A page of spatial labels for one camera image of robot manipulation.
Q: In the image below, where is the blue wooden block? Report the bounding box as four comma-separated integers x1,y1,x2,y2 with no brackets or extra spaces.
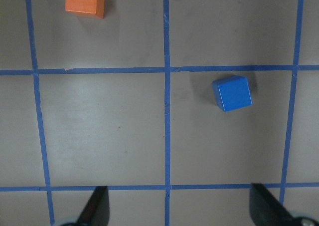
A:
212,75,253,112

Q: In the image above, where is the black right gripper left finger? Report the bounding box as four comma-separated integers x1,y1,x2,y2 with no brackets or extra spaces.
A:
76,186,110,226

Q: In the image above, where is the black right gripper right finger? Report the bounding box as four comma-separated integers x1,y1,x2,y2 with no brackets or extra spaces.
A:
249,183,309,226

